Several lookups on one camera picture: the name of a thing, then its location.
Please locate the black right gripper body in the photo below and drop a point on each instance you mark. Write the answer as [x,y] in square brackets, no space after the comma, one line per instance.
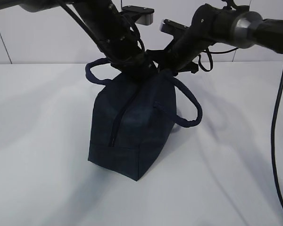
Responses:
[164,62]

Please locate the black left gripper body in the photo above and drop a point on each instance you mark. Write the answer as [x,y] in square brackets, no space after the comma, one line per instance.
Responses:
[142,70]

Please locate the dark navy fabric lunch bag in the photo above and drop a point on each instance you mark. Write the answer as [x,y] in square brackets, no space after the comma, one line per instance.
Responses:
[133,117]

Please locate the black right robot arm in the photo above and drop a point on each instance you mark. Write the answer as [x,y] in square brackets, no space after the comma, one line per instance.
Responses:
[233,25]

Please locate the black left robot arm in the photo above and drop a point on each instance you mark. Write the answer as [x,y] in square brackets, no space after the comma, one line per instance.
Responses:
[114,32]

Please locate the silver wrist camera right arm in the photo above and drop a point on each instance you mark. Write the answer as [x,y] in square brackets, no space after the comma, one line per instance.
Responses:
[172,28]

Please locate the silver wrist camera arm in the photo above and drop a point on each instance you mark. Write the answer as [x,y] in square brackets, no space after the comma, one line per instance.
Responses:
[140,15]
[172,28]

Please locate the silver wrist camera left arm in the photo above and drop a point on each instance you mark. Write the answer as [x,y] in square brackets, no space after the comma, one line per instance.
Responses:
[140,15]

